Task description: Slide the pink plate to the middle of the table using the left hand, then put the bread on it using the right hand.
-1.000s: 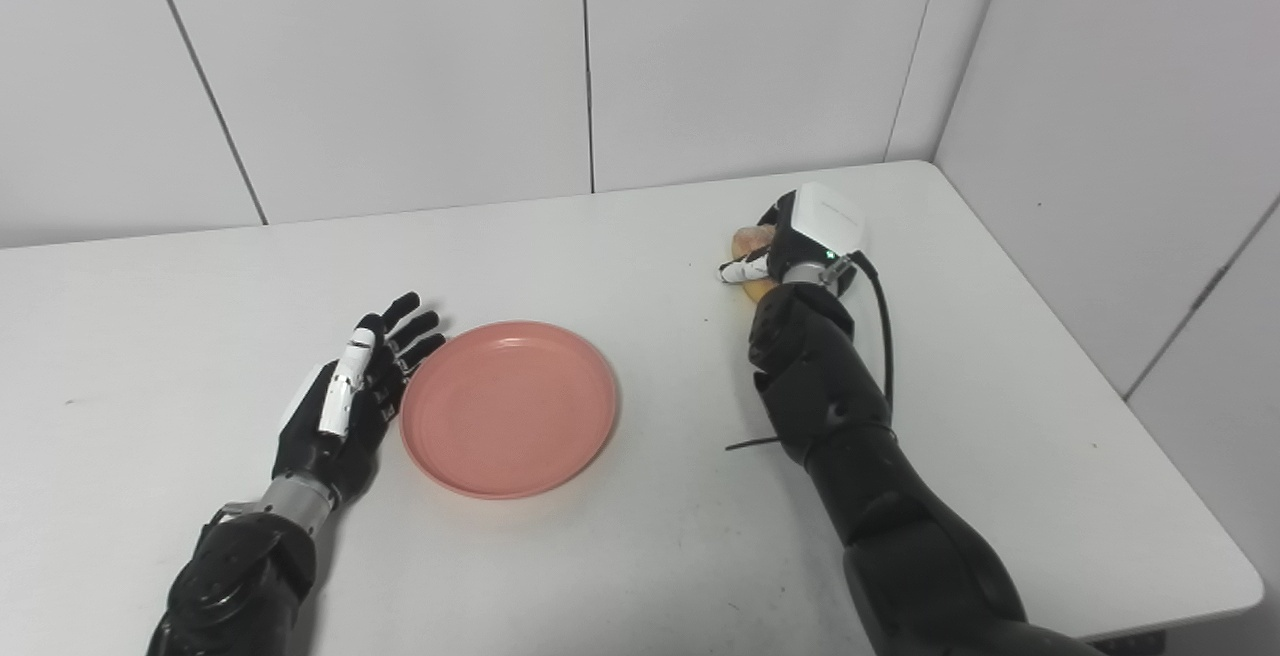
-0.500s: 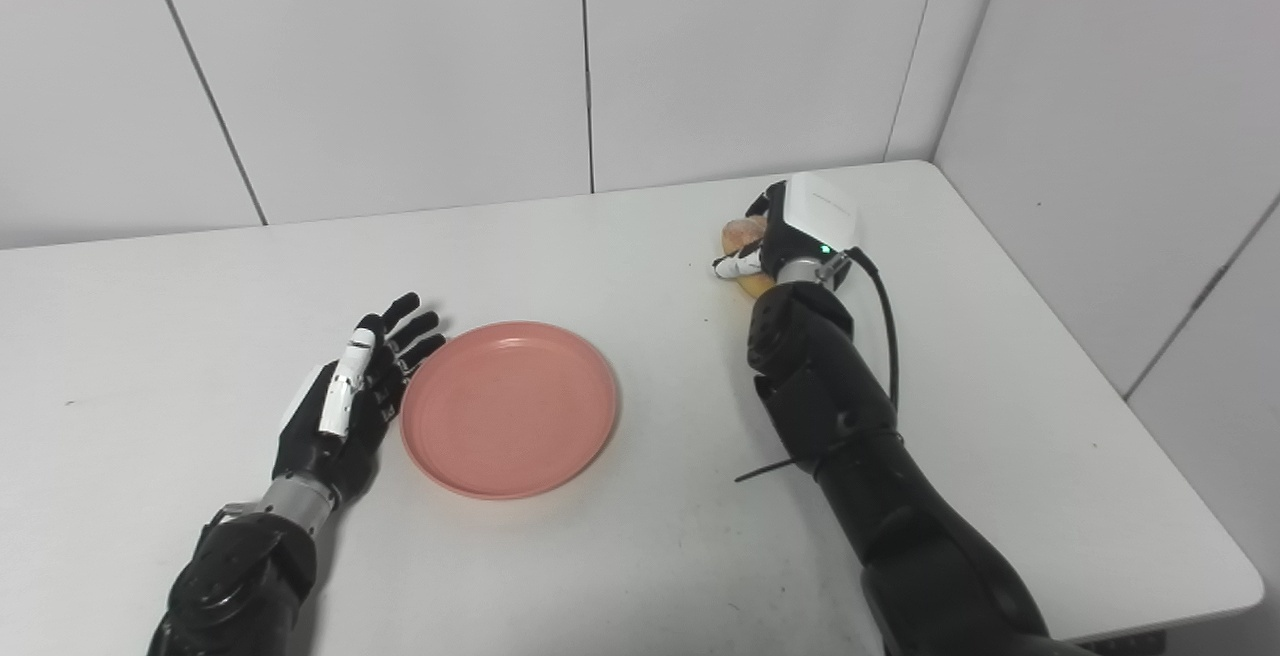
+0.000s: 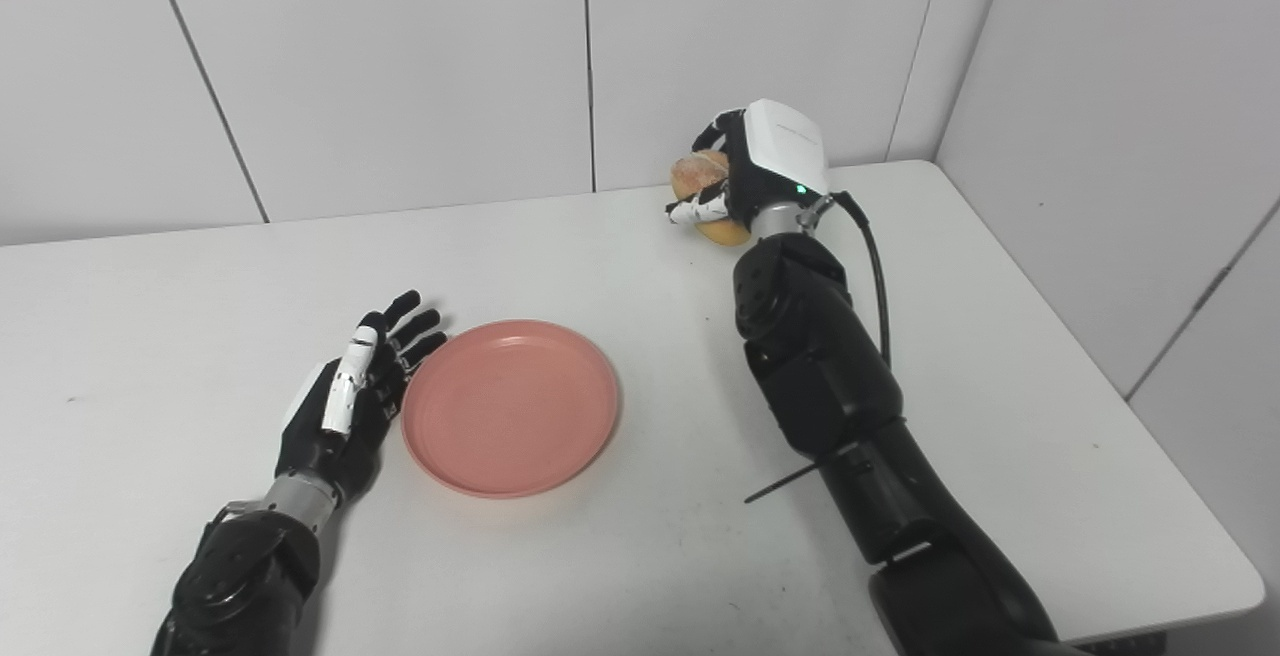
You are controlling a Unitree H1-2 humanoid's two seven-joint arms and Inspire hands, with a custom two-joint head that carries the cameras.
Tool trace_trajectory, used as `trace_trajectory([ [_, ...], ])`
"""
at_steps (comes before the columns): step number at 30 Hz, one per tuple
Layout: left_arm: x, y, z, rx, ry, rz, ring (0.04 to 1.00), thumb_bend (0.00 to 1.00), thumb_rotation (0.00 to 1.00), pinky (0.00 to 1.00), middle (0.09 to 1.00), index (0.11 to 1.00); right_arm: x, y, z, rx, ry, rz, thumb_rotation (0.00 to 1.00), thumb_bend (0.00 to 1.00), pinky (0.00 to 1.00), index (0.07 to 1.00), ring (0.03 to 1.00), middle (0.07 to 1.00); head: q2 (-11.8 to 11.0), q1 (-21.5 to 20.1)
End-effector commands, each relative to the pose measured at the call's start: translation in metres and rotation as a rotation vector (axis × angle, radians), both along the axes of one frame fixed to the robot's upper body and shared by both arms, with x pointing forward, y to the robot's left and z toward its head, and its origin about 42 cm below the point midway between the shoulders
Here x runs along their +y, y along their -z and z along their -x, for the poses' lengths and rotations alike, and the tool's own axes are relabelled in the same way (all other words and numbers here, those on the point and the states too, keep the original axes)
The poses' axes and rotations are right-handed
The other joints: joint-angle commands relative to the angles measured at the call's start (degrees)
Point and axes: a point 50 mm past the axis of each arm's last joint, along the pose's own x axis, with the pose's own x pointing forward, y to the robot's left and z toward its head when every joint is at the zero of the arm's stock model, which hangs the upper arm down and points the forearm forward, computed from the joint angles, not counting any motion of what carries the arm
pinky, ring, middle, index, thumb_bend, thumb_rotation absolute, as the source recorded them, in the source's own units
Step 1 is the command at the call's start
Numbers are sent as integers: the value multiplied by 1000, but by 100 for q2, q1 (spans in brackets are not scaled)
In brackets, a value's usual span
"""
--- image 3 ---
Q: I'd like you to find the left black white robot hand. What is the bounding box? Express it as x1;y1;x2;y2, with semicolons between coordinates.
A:
274;289;450;509

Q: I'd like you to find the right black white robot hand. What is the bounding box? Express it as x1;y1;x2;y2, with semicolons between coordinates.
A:
664;98;832;239

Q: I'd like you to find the golden bread roll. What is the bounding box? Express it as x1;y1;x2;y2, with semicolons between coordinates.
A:
669;148;752;247

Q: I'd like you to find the pink round plate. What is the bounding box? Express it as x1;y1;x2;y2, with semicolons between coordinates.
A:
401;319;620;499

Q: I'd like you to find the black zip tie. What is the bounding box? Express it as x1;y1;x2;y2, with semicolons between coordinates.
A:
743;454;853;505

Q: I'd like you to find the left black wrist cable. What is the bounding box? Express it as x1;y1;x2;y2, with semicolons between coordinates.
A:
208;498;265;529

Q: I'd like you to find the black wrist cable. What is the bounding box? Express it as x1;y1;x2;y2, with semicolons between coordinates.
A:
804;190;894;369
208;498;265;529

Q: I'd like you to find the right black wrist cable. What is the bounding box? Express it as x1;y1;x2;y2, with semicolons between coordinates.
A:
804;190;894;369

